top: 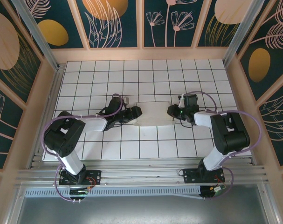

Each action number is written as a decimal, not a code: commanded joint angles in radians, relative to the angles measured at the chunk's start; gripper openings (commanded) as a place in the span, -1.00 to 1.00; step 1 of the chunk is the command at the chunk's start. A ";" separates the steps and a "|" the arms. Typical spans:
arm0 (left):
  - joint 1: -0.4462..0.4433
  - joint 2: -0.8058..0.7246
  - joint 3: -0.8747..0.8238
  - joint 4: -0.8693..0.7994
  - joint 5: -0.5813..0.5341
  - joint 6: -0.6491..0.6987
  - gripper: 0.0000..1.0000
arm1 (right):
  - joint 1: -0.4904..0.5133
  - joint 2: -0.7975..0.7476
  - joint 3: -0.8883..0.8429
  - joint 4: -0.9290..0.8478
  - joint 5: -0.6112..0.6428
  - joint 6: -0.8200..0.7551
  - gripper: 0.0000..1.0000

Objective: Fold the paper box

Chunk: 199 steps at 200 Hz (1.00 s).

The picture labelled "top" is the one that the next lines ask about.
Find white paper box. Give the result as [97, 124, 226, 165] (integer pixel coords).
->
[132, 100, 177, 128]

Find white gridded table board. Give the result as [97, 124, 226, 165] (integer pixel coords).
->
[42, 59, 253, 161]

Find green controller circuit board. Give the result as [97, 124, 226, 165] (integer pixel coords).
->
[200, 185, 228, 199]
[68, 186, 92, 196]

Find grey sheet metal panel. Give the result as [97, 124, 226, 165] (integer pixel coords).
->
[15, 197, 269, 224]

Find long aluminium frame rails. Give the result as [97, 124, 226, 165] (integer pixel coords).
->
[14, 156, 270, 189]

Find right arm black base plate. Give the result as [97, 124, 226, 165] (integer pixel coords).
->
[182, 168, 226, 184]

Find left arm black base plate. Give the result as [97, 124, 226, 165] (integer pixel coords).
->
[59, 169, 102, 186]

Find aluminium side rail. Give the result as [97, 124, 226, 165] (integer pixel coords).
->
[27, 66, 67, 169]

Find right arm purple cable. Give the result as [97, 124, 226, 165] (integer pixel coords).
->
[182, 91, 262, 201]

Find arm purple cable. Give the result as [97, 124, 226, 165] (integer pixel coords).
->
[40, 93, 123, 202]
[182, 91, 262, 201]

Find grey slotted cable duct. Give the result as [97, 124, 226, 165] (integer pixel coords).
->
[24, 185, 202, 199]

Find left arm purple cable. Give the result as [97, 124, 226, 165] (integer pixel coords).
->
[40, 93, 123, 202]

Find aluminium corner post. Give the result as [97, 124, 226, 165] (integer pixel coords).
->
[12, 0, 61, 71]
[222, 0, 266, 68]

